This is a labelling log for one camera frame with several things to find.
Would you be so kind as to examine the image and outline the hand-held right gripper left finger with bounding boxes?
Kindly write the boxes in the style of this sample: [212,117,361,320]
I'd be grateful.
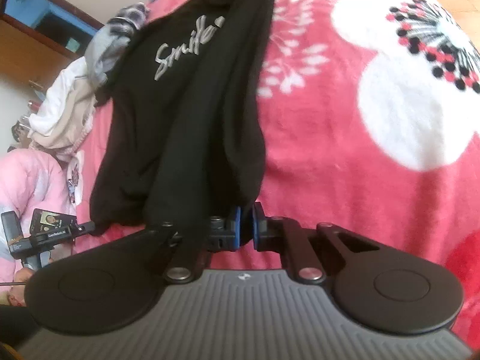
[144,206,243,282]

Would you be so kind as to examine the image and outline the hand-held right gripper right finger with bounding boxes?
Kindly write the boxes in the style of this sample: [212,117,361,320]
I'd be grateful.
[252,202,380,283]

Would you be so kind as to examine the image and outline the black t-shirt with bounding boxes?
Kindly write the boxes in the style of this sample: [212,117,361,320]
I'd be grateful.
[90,0,283,238]

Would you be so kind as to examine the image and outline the dark smartphone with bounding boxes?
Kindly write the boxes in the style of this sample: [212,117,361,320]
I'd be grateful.
[30,208,77,234]

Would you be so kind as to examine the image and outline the pink quilt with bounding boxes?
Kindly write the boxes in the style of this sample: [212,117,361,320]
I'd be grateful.
[0,148,82,308]

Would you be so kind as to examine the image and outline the beige houndstooth cloth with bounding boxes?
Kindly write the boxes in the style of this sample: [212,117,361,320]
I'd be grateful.
[56,127,94,163]

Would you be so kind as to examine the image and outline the pink floral blanket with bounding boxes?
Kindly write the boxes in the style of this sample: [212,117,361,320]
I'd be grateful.
[73,0,480,327]

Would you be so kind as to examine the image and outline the beige garment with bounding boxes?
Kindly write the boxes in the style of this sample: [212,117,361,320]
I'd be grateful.
[32,82,97,151]

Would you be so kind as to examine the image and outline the white garment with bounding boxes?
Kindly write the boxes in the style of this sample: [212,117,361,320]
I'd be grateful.
[28,58,99,136]

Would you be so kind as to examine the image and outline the grey sweatshirt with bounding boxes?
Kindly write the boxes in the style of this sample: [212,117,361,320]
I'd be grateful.
[84,26,131,87]

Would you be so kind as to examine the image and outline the wooden door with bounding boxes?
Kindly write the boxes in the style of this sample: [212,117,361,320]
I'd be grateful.
[0,19,74,88]
[0,0,106,58]

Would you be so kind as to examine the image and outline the plaid shirt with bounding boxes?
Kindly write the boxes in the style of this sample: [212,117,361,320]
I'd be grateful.
[107,2,151,37]

